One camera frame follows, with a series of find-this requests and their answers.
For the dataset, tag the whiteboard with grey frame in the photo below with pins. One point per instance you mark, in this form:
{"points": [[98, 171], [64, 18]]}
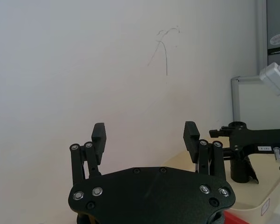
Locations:
{"points": [[254, 105]]}

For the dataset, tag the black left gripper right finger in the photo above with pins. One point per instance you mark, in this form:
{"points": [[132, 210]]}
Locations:
{"points": [[191, 142]]}

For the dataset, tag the dark glass panel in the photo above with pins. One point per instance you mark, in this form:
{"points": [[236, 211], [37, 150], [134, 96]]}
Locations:
{"points": [[278, 23]]}

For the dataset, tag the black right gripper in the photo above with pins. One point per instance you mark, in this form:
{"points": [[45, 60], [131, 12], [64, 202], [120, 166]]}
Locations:
{"points": [[252, 140]]}

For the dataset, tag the grey post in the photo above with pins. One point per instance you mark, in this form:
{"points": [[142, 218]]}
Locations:
{"points": [[261, 35]]}

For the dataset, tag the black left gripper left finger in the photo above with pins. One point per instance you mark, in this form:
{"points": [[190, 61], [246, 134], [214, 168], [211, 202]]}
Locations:
{"points": [[96, 149]]}

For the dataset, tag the red flat object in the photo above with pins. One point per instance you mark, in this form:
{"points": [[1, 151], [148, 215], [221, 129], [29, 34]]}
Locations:
{"points": [[235, 218]]}

